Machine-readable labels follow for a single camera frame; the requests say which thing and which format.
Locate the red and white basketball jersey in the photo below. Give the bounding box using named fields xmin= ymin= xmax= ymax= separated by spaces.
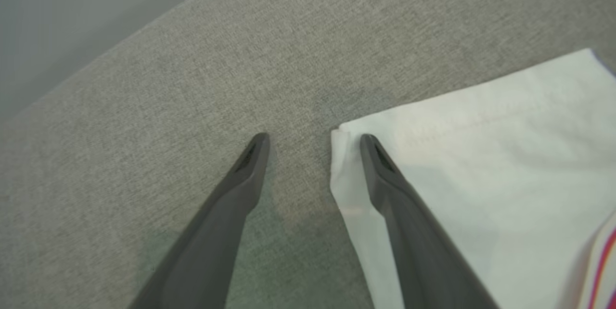
xmin=330 ymin=48 xmax=616 ymax=309

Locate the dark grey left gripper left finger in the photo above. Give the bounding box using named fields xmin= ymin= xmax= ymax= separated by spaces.
xmin=128 ymin=132 xmax=271 ymax=309

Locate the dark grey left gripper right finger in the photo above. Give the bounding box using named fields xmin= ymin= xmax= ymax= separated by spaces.
xmin=359 ymin=133 xmax=499 ymax=309

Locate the grey fabric padded platform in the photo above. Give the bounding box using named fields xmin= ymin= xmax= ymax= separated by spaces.
xmin=0 ymin=0 xmax=616 ymax=309

